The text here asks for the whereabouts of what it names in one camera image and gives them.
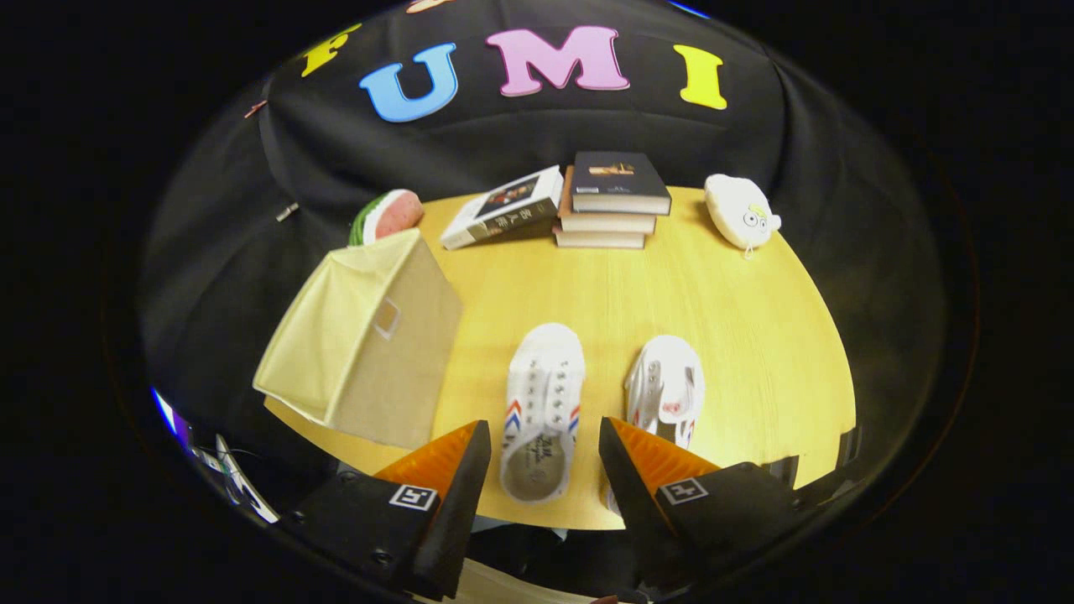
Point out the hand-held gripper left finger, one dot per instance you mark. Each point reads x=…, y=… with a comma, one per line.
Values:
x=453, y=512

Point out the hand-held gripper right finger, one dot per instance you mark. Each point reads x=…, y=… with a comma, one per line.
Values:
x=633, y=503

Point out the white canvas shoe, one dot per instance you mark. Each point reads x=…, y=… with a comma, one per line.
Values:
x=545, y=377
x=663, y=377

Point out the beige fabric storage box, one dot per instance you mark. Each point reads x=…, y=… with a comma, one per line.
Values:
x=361, y=352

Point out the brown cover book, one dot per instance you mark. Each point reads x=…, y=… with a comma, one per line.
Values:
x=604, y=224
x=600, y=241

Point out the watermelon slice plush toy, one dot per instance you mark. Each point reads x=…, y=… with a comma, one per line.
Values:
x=394, y=214

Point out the lit monitor screen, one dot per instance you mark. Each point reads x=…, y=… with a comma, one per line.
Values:
x=164, y=411

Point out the white book with portrait cover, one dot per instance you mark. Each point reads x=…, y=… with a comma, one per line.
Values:
x=503, y=205

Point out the white plush toy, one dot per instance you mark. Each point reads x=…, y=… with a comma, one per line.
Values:
x=738, y=210

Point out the silver clip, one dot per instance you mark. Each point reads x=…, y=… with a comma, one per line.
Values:
x=287, y=211

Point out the pink clip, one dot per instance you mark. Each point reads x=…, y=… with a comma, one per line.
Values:
x=256, y=109

